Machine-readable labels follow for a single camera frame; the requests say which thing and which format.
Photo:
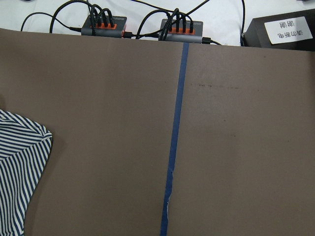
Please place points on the striped polo shirt white collar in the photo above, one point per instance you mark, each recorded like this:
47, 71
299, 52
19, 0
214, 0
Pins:
25, 146

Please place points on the usb hub orange far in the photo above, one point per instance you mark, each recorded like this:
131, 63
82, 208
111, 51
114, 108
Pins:
103, 30

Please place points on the black box white label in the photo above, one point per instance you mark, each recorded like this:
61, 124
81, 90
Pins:
294, 31

